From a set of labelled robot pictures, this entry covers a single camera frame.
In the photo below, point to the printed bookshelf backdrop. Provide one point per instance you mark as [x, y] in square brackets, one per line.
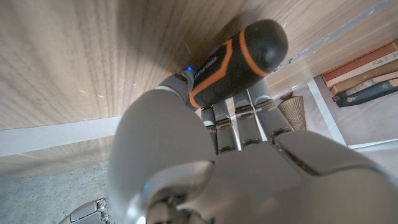
[357, 124]

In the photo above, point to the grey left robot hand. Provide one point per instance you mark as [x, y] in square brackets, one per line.
[248, 180]

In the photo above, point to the black orange screwdriver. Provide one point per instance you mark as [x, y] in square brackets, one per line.
[242, 59]

